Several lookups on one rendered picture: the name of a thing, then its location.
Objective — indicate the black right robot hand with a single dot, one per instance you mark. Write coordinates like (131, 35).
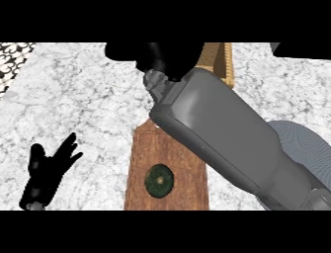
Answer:
(168, 56)

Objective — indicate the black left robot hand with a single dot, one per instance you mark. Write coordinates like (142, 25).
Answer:
(47, 174)

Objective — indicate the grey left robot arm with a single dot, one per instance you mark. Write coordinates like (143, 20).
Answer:
(35, 207)

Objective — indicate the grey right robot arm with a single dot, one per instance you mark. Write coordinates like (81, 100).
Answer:
(232, 138)

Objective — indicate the tan wooden basket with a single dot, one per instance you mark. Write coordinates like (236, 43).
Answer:
(220, 62)

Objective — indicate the dark green can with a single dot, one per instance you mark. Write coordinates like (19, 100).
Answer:
(159, 181)

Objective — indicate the brown wooden placemat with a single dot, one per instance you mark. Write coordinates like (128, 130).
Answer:
(173, 158)

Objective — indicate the black appliance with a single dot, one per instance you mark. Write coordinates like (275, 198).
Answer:
(315, 50)

